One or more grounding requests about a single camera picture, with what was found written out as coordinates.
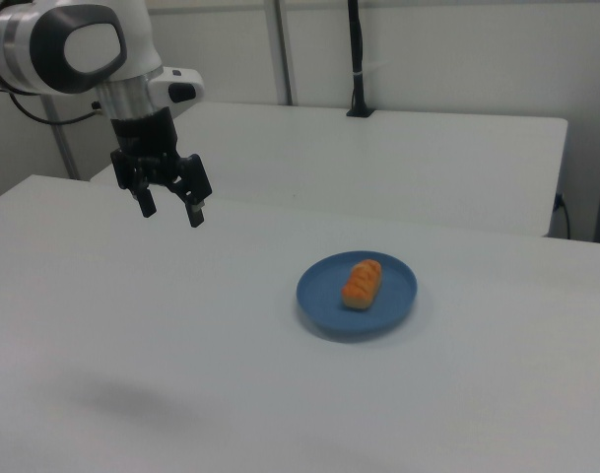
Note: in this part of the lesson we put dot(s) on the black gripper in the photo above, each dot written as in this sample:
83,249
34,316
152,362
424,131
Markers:
144,133

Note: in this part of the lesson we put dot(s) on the orange bread loaf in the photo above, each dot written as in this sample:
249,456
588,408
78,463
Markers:
362,286

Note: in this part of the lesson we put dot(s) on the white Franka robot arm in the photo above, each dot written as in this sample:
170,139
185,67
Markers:
43,49

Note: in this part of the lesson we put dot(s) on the blue round plate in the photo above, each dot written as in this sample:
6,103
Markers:
329,310

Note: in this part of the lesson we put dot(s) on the black pole with clamp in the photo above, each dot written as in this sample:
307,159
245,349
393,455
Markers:
357,59

